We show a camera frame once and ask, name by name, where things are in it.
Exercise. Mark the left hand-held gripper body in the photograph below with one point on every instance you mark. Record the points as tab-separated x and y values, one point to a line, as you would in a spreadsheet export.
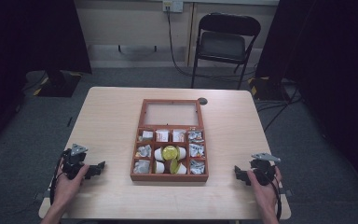
74	161

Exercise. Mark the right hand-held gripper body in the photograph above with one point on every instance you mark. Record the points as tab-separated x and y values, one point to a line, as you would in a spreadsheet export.
263	169

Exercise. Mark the person's right hand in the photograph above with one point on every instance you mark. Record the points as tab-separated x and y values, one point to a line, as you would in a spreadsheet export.
264	194

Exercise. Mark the person's left hand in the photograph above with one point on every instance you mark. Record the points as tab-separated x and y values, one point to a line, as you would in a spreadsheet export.
67	186

